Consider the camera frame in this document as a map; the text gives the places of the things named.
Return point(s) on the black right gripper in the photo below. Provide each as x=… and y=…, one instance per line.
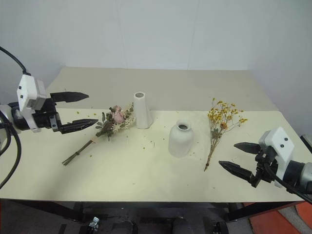
x=267, y=165

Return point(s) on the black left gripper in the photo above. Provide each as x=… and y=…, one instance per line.
x=46, y=119

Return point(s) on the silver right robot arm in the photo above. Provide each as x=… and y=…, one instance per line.
x=296, y=173

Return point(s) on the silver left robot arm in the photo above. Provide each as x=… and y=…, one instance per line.
x=18, y=119

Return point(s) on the round white ceramic vase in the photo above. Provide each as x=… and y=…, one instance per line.
x=180, y=141

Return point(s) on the tall conical white vase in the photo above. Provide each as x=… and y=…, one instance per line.
x=142, y=112

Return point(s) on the dried pink rose bouquet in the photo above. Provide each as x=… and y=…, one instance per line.
x=118, y=117

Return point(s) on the dried yellow flower bunch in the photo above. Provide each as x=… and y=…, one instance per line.
x=220, y=117

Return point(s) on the red floor mat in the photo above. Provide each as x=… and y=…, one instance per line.
x=278, y=220

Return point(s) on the small metal clamp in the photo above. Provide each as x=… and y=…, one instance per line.
x=94, y=222

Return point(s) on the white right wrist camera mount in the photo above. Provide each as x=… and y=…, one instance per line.
x=280, y=141

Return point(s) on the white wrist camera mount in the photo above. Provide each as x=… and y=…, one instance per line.
x=25, y=90
x=280, y=141

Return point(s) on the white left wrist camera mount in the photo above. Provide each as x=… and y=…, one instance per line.
x=25, y=90

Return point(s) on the black table frame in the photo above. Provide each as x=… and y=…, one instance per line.
x=48, y=207

